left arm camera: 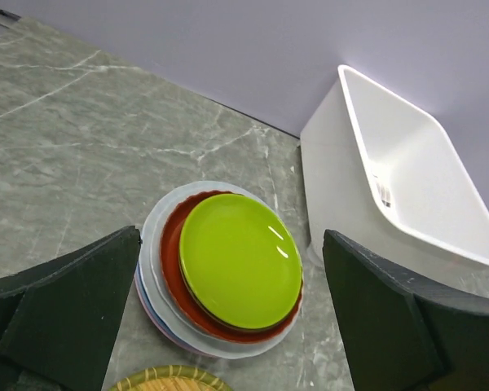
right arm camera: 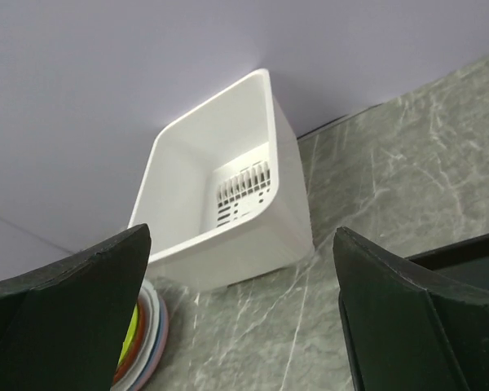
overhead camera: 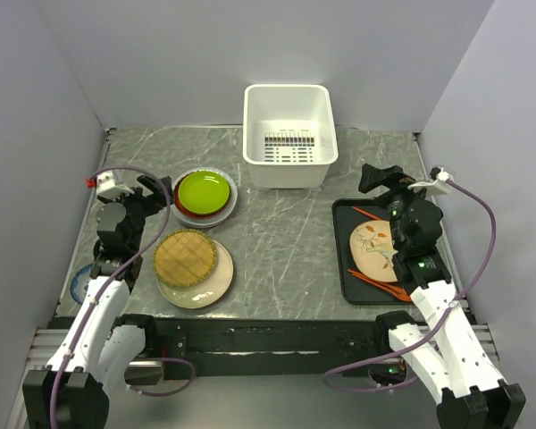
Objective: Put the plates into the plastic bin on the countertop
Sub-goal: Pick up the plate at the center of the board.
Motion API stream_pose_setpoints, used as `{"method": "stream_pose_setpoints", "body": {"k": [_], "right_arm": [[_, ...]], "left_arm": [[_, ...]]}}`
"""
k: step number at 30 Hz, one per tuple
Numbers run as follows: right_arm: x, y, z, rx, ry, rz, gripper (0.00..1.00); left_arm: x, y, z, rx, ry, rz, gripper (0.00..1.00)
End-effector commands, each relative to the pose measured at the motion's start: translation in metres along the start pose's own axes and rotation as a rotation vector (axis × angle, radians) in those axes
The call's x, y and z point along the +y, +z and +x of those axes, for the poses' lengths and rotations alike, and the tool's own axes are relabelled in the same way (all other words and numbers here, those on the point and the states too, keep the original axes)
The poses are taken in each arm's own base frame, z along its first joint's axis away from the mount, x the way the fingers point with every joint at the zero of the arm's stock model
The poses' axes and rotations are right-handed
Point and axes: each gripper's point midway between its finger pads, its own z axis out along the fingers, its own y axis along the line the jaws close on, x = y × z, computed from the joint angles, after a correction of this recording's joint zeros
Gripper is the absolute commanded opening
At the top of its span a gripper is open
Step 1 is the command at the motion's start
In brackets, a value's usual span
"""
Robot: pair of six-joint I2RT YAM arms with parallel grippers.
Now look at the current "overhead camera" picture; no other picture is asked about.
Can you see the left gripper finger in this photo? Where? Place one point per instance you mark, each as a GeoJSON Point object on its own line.
{"type": "Point", "coordinates": [153, 185]}
{"type": "Point", "coordinates": [164, 193]}

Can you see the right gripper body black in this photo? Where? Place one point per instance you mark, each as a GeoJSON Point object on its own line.
{"type": "Point", "coordinates": [399, 197]}

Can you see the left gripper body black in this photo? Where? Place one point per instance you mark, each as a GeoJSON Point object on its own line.
{"type": "Point", "coordinates": [138, 206]}

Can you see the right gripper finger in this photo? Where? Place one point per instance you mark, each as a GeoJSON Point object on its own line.
{"type": "Point", "coordinates": [371, 178]}
{"type": "Point", "coordinates": [394, 171]}

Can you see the round woven bamboo mat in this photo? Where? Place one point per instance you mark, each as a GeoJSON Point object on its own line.
{"type": "Point", "coordinates": [184, 258]}

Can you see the cream plate with branch motif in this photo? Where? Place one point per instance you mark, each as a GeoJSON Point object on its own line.
{"type": "Point", "coordinates": [207, 292]}

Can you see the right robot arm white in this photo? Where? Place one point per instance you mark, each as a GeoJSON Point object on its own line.
{"type": "Point", "coordinates": [468, 389]}

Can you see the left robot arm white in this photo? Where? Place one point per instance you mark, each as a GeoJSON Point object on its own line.
{"type": "Point", "coordinates": [72, 390]}

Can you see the white plastic bin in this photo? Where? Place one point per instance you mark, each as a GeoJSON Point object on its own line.
{"type": "Point", "coordinates": [289, 136]}

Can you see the red scalloped plate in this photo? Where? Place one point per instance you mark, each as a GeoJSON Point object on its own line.
{"type": "Point", "coordinates": [190, 214]}

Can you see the orange chopstick upper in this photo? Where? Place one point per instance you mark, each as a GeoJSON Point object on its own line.
{"type": "Point", "coordinates": [369, 215]}

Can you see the orange chopstick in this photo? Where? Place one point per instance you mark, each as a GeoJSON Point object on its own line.
{"type": "Point", "coordinates": [369, 215]}
{"type": "Point", "coordinates": [364, 278]}

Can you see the lime green plate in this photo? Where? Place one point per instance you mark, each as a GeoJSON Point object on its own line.
{"type": "Point", "coordinates": [203, 192]}

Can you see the pale grey large plate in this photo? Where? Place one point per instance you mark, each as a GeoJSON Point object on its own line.
{"type": "Point", "coordinates": [217, 219]}

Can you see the blue and white small dish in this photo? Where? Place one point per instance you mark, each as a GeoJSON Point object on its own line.
{"type": "Point", "coordinates": [79, 284]}

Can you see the peach plate with bird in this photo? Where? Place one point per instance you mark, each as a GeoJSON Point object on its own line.
{"type": "Point", "coordinates": [372, 250]}

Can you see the orange chopstick lower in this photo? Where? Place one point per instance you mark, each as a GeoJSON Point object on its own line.
{"type": "Point", "coordinates": [364, 278]}

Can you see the black rectangular tray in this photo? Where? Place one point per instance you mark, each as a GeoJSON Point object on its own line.
{"type": "Point", "coordinates": [345, 250]}

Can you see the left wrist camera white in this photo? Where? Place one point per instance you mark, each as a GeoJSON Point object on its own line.
{"type": "Point", "coordinates": [108, 185]}

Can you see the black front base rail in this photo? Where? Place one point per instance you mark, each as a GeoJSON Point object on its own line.
{"type": "Point", "coordinates": [248, 347]}

